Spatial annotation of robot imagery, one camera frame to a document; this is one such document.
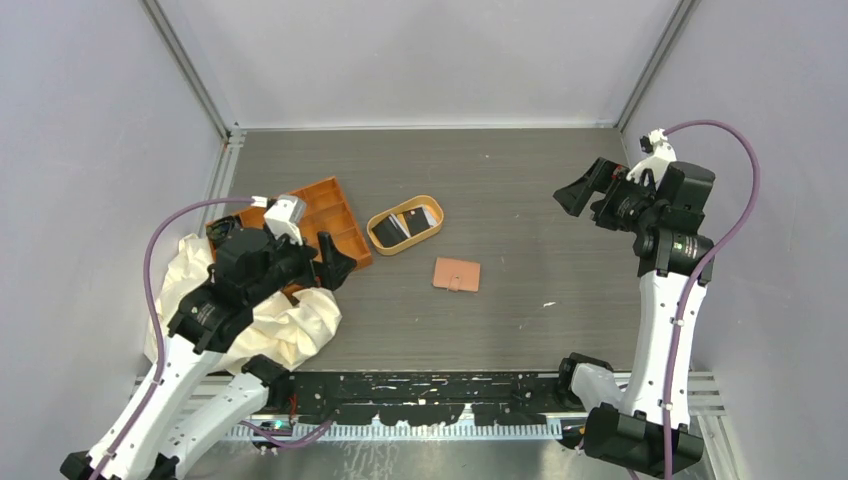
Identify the cream cloth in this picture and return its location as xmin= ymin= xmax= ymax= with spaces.
xmin=154 ymin=234 xmax=342 ymax=375

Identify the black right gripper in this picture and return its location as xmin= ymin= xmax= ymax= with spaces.
xmin=554 ymin=157 xmax=662 ymax=233

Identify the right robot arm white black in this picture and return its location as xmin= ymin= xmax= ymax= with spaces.
xmin=553 ymin=158 xmax=715 ymax=479

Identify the oval wooden card tray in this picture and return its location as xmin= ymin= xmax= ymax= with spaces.
xmin=366 ymin=195 xmax=445 ymax=256

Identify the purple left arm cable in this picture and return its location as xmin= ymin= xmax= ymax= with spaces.
xmin=86 ymin=195 xmax=270 ymax=480

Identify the black mounting base plate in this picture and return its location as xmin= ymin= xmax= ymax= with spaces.
xmin=259 ymin=371 xmax=584 ymax=427

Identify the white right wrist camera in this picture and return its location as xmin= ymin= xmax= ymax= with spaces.
xmin=626 ymin=129 xmax=677 ymax=186

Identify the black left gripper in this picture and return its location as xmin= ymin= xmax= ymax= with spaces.
xmin=245 ymin=224 xmax=355 ymax=305

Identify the dark rolled belt upper left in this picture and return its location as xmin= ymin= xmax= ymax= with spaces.
xmin=205 ymin=215 xmax=241 ymax=241

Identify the black card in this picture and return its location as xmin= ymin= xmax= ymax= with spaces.
xmin=403 ymin=206 xmax=431 ymax=237
xmin=371 ymin=215 xmax=409 ymax=248

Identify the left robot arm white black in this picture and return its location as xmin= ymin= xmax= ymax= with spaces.
xmin=60 ymin=228 xmax=357 ymax=479

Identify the orange compartment tray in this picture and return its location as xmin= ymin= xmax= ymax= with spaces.
xmin=207 ymin=176 xmax=373 ymax=270

